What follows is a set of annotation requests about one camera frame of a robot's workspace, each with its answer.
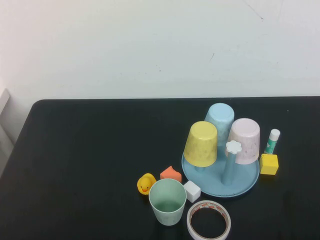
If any green plastic cup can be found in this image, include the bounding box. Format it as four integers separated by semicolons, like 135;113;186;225
148;178;188;227

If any yellow plastic cup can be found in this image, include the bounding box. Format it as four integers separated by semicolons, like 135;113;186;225
183;120;218;168

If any blue plastic cup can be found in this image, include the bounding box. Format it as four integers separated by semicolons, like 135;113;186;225
204;102;235;147

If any blue cup stand tray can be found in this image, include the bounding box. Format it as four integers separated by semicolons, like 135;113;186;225
181;139;260;198

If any pink plastic cup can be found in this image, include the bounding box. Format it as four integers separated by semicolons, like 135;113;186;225
225;117;261;165

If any orange foam block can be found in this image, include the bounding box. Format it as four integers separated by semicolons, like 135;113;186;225
159;165;183;182

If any yellow rubber duck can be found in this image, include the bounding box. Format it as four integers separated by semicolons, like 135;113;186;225
136;172;158;196

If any white foam cube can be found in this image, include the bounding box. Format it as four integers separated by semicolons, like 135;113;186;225
182;180;202;204

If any white green glue stick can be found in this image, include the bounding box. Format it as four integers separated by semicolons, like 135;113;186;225
263;128;281;155

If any white adhesive tape roll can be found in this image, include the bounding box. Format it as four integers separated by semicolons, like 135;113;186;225
186;199;232;240

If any yellow cube block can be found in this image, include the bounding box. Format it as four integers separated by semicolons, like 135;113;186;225
259;153;279;176

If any white furniture panel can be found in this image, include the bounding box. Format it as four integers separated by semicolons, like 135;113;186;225
0;88;16;176

